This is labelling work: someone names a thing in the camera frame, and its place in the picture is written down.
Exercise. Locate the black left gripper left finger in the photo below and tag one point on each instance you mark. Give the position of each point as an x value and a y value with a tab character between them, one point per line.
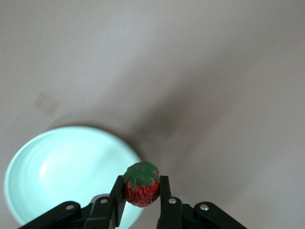
102	212

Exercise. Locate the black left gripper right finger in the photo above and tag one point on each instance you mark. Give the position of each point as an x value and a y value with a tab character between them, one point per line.
171	212

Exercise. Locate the red strawberry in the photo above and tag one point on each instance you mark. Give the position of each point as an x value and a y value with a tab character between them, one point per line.
140	195

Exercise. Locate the pale green round plate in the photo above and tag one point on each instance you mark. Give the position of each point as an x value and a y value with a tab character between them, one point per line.
59	179

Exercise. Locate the brown table cover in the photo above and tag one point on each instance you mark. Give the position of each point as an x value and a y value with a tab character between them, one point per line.
166	59

